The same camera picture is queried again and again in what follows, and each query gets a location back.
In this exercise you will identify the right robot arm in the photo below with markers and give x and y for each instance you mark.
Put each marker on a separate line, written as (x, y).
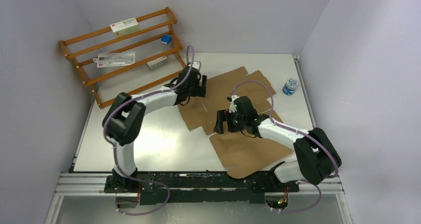
(316, 157)

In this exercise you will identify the clear blister pack card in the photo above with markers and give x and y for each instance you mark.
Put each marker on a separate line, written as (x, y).
(105, 60)

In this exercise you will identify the small blue cube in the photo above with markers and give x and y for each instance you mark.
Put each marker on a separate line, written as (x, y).
(166, 39)

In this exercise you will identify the blue white lidded jar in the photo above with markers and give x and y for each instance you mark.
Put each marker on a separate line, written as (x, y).
(290, 86)

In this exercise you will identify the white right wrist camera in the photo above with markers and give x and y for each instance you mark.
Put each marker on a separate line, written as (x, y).
(232, 107)

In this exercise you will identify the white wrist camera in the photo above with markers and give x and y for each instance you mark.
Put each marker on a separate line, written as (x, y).
(232, 107)
(196, 65)

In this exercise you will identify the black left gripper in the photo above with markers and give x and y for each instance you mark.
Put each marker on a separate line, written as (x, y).
(200, 91)

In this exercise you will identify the small white grey box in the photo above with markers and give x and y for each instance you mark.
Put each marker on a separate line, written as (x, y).
(156, 63)

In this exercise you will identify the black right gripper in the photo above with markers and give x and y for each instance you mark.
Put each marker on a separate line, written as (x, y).
(222, 115)

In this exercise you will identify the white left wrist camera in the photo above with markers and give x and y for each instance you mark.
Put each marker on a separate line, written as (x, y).
(196, 65)

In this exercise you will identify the brown cardboard box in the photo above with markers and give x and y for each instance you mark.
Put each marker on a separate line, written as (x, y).
(238, 150)

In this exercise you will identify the wooden tiered rack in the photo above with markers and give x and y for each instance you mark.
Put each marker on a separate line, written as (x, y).
(106, 83)

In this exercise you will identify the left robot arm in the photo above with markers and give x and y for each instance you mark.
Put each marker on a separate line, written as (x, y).
(123, 121)

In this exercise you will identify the white green product box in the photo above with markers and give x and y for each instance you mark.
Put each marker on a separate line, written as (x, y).
(125, 27)

